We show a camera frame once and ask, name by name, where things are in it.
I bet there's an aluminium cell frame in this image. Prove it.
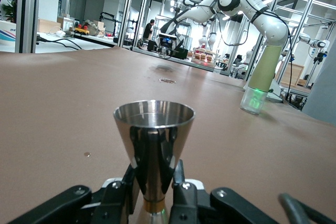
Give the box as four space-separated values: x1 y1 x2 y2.
14 0 336 96

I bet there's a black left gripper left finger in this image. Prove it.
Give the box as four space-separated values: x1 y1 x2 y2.
7 165 140 224

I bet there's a wooden crate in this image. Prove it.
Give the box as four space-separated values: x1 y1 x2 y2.
278 62 305 88

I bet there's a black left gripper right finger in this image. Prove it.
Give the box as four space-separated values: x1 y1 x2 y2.
169 159 279 224

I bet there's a steel jigger measuring cup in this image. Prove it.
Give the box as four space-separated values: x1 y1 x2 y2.
113 100 196 224

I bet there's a cardboard box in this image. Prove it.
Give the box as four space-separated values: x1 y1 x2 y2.
93 20 106 35

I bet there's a black case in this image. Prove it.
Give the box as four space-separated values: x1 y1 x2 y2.
146 39 189 60

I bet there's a brown table mat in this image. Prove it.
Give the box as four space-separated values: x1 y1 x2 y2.
0 46 336 224

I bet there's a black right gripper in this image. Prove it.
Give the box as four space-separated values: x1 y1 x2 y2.
160 37 174 49

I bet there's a green bottle with clear base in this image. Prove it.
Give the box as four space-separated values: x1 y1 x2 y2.
240 45 283 115

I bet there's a black desk cable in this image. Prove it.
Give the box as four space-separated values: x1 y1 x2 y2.
36 36 82 51

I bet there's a white cable bundle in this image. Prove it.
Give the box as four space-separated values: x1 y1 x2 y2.
49 29 66 38

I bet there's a crumpled grey bag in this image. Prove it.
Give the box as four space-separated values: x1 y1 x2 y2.
83 19 99 36

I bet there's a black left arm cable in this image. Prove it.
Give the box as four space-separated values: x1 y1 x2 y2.
278 193 336 224

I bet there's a bread display rack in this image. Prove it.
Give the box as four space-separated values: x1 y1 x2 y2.
191 46 218 65

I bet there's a striped paper cup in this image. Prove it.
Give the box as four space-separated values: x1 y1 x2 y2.
0 20 17 49

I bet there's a light wooden box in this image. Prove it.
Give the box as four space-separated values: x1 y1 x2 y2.
38 18 59 34

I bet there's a potted green plant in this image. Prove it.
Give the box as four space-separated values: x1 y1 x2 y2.
0 0 17 23

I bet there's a standing person in black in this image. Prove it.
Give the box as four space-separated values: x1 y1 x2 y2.
142 18 156 49

